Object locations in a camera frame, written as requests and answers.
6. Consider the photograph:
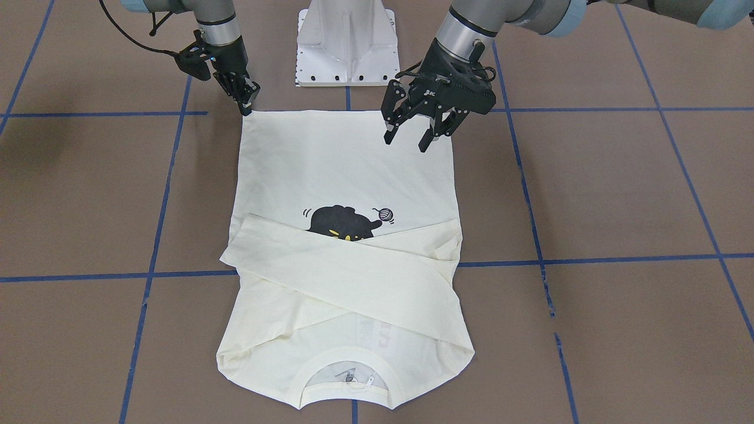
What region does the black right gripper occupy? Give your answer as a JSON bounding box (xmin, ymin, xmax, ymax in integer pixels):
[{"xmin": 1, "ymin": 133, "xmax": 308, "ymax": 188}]
[{"xmin": 208, "ymin": 36, "xmax": 260, "ymax": 116}]

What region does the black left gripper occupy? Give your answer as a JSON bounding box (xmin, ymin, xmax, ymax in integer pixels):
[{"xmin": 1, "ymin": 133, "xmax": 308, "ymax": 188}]
[{"xmin": 381, "ymin": 39, "xmax": 496, "ymax": 153}]

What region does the cream long-sleeve cat shirt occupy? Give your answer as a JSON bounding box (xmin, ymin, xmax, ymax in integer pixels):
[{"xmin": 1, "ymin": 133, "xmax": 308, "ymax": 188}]
[{"xmin": 216, "ymin": 111, "xmax": 475, "ymax": 409}]

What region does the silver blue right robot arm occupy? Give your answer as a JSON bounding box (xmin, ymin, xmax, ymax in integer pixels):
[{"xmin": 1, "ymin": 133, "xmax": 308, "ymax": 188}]
[{"xmin": 122, "ymin": 1, "xmax": 260, "ymax": 116}]

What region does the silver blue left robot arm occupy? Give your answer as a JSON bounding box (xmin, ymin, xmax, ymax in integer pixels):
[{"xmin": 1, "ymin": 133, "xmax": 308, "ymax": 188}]
[{"xmin": 381, "ymin": 1, "xmax": 589, "ymax": 152}]

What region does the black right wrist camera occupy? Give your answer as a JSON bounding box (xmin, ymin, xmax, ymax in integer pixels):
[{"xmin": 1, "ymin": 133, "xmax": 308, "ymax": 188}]
[{"xmin": 173, "ymin": 29, "xmax": 212, "ymax": 81}]

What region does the white camera post base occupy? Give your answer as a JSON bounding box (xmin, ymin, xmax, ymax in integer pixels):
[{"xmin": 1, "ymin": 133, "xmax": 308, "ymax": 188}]
[{"xmin": 296, "ymin": 1, "xmax": 401, "ymax": 87}]

